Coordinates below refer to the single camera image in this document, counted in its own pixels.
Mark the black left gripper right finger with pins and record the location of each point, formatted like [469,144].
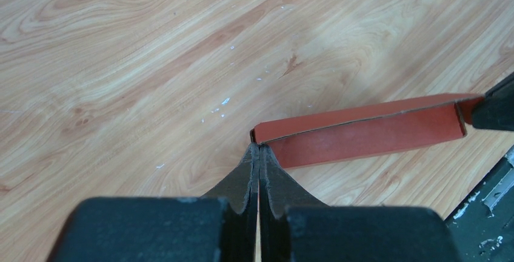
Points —
[296,226]

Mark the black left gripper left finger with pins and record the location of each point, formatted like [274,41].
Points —
[219,225]

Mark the red paper box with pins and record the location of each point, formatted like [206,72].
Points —
[365,131]

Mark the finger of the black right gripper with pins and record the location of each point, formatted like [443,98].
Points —
[496,110]

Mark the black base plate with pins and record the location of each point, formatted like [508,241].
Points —
[482,224]

